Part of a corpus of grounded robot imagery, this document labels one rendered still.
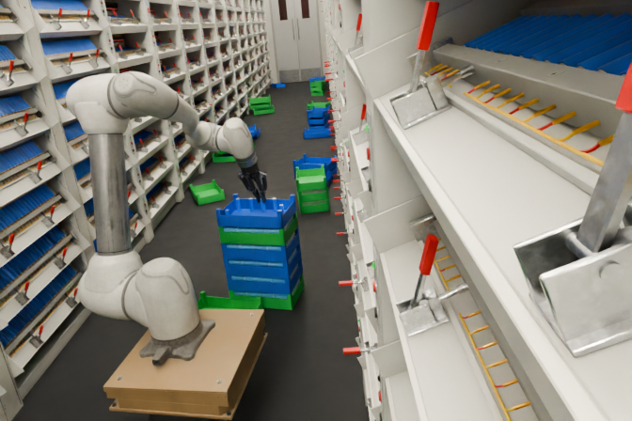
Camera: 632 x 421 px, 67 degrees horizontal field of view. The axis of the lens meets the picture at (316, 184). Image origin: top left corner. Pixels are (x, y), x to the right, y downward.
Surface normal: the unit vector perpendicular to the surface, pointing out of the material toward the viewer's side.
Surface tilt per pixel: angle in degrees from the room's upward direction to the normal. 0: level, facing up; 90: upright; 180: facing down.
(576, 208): 21
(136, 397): 90
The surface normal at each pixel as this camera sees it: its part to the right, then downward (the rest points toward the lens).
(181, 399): -0.17, 0.33
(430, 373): -0.44, -0.85
